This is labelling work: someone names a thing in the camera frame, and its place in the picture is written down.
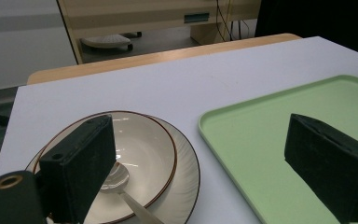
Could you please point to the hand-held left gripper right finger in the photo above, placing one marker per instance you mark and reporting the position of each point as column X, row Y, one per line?
column 332, row 165

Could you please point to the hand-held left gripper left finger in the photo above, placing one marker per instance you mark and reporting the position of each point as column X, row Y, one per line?
column 77, row 168

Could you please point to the metal spoon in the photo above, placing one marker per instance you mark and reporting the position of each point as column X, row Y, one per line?
column 127, row 189

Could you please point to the light green tray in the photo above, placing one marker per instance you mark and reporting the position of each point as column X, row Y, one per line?
column 270, row 137

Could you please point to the white bowl with brown rim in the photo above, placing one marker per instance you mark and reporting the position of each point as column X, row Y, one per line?
column 146, row 146

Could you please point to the white ribbed plate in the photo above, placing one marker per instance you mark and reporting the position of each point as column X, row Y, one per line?
column 183, row 180

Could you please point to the wooden table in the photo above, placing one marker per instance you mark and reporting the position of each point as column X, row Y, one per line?
column 149, row 60

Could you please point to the black curtain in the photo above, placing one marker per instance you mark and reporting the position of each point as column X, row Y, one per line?
column 320, row 21

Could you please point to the beige cabinet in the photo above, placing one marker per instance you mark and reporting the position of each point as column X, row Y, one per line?
column 143, row 18

